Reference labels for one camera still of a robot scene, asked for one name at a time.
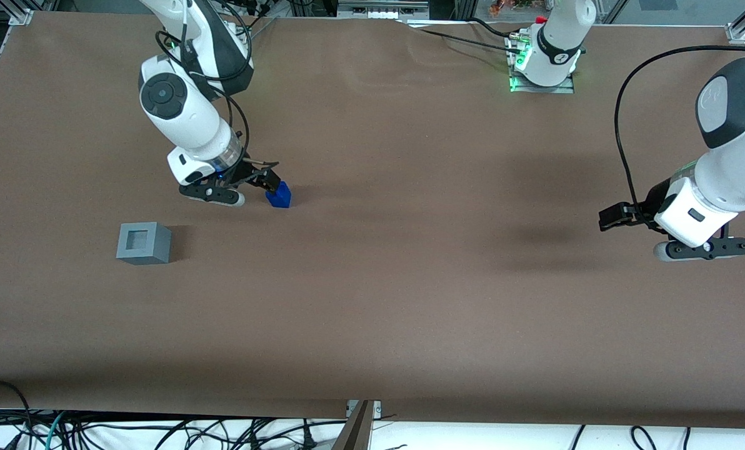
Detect aluminium frame rail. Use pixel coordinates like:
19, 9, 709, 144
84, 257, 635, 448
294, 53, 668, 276
336, 0, 431, 20

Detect small metal table bracket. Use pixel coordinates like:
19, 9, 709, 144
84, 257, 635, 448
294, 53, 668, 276
346, 400, 383, 419

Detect black cable on table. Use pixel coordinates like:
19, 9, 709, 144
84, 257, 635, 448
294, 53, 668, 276
404, 21, 523, 54
468, 17, 520, 38

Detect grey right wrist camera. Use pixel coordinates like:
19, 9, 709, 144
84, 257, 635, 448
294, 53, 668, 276
179, 182, 246, 208

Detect teal floor cable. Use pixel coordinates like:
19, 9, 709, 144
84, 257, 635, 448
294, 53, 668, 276
44, 411, 68, 450

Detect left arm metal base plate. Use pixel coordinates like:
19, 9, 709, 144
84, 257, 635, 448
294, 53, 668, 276
508, 34, 577, 95

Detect black looped floor cable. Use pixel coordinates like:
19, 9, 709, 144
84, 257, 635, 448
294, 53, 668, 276
0, 379, 33, 433

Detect blue plastic part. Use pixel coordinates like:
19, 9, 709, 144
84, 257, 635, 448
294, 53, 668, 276
265, 181, 293, 209

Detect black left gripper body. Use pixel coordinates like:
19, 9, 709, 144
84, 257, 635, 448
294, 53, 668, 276
642, 179, 675, 234

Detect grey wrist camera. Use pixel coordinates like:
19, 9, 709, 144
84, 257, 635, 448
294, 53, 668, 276
653, 237, 745, 263
179, 182, 246, 208

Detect brown table cover mat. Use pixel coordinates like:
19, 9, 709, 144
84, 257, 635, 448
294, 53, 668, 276
0, 11, 745, 429

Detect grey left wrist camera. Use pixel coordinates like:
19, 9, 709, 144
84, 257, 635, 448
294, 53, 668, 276
653, 237, 745, 263

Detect dark metal beam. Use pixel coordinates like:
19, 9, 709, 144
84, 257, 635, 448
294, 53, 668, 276
331, 400, 377, 450

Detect gray cube base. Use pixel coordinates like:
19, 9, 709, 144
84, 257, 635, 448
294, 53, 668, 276
116, 221, 173, 266

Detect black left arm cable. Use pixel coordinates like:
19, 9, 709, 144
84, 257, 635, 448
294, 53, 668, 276
614, 45, 745, 219

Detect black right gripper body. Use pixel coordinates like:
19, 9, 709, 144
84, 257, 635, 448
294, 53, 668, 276
221, 156, 268, 188

